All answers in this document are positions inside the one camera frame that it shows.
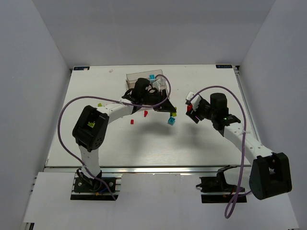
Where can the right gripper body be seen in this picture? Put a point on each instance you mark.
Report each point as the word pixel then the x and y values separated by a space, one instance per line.
pixel 195 113

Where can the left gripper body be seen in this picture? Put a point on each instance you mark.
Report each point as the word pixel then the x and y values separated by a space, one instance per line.
pixel 160 101

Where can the green rounded lego brick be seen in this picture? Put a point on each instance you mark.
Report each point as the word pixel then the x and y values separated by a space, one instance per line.
pixel 174 114

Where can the blue rounded lego brick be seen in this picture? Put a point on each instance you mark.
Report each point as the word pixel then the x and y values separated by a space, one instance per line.
pixel 151 77

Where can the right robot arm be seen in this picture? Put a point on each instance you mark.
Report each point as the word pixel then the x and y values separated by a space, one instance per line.
pixel 268 174

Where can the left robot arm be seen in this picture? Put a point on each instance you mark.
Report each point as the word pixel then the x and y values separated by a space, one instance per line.
pixel 90 129

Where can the blue square lego brick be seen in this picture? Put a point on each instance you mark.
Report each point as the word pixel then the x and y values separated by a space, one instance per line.
pixel 171 120

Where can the clear bin back row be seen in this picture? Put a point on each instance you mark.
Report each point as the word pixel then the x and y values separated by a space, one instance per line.
pixel 132 77

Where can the right blue corner label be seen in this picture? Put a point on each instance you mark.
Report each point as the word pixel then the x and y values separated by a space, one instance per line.
pixel 223 66

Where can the blue corner label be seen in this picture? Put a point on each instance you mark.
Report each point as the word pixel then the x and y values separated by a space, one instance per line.
pixel 81 68
pixel 223 66

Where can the left blue corner label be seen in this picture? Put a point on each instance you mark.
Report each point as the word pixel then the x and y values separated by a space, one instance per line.
pixel 81 68

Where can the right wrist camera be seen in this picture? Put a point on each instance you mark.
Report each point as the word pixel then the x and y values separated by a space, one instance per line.
pixel 193 99

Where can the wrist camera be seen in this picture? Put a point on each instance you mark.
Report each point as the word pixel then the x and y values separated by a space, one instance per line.
pixel 193 99
pixel 160 84

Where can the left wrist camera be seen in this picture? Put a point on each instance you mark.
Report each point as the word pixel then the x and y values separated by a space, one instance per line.
pixel 160 84

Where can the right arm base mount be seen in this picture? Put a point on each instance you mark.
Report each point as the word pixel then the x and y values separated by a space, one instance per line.
pixel 218 189

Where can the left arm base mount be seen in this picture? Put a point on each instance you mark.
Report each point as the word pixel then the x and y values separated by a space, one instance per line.
pixel 90 189

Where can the aluminium table rail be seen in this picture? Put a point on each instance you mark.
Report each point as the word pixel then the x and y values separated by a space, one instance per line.
pixel 142 169

